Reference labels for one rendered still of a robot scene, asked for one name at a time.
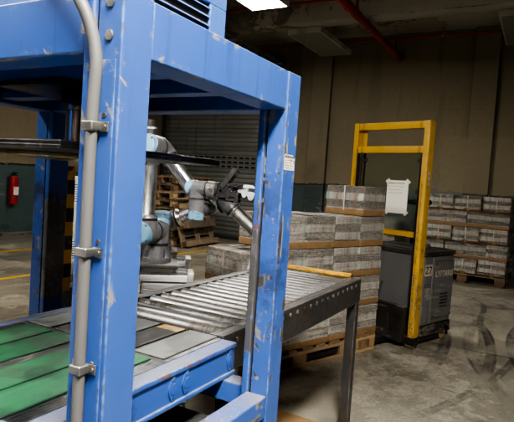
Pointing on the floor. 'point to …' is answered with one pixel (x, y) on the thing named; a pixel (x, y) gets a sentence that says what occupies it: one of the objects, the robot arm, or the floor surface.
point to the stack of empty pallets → (171, 198)
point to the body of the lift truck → (442, 277)
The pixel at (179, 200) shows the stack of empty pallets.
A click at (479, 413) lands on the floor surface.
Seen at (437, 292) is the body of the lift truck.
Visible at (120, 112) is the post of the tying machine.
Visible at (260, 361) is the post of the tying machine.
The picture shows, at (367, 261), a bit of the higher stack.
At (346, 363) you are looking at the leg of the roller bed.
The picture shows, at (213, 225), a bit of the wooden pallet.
